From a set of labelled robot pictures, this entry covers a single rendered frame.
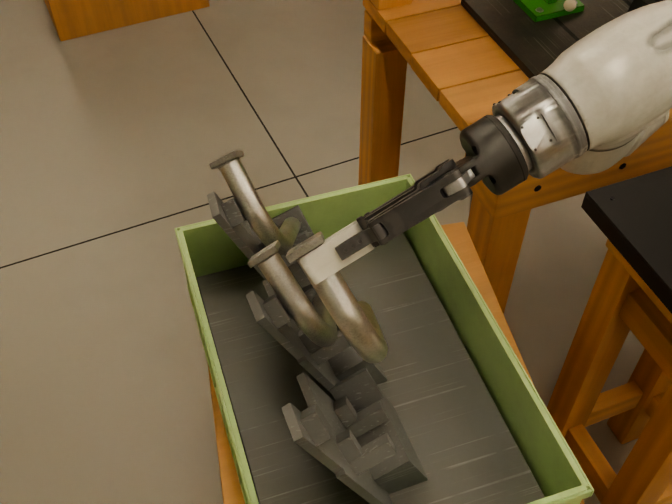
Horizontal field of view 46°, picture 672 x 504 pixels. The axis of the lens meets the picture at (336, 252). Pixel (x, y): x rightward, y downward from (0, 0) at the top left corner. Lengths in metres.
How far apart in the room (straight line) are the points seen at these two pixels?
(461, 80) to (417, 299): 0.59
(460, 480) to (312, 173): 1.79
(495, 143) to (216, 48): 2.74
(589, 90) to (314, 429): 0.45
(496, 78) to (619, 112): 0.99
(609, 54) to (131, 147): 2.38
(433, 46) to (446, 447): 0.97
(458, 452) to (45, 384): 1.46
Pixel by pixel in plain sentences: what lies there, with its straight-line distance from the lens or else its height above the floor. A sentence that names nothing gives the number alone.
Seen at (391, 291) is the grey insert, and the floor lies 0.85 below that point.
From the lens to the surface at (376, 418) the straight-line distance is 1.09.
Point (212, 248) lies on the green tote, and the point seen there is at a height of 0.90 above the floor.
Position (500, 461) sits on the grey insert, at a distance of 1.20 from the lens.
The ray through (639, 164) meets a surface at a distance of 1.77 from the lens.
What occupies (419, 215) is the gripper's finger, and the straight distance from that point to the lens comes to 0.74.
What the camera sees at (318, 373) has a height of 0.99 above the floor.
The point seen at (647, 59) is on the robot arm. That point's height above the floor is 1.48.
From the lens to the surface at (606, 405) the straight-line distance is 2.04.
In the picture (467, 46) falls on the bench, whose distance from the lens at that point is 1.86.
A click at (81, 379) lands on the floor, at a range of 2.36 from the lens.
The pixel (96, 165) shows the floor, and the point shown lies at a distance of 2.96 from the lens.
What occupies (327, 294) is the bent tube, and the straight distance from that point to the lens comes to 0.78.
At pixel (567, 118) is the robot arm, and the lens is 0.77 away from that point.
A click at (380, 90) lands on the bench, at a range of 2.09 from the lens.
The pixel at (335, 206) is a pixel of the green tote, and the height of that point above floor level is 0.93.
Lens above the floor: 1.90
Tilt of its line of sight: 48 degrees down
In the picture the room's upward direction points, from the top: straight up
